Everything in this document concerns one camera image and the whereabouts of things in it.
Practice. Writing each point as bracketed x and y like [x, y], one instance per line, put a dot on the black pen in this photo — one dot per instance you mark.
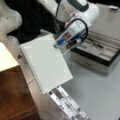
[95, 43]

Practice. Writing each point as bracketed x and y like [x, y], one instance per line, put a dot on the brown wooden shelf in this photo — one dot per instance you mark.
[16, 101]

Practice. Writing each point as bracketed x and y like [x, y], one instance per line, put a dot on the metal binder clips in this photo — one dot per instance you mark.
[68, 105]

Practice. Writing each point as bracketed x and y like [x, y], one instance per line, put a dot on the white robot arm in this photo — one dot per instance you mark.
[72, 18]

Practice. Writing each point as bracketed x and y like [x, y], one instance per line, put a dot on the black lidded drawer box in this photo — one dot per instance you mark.
[101, 50]

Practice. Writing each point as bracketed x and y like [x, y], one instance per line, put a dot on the white and blue gripper body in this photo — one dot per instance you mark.
[75, 33]

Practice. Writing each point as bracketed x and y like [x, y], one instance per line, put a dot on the white spiral notebook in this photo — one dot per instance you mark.
[46, 62]

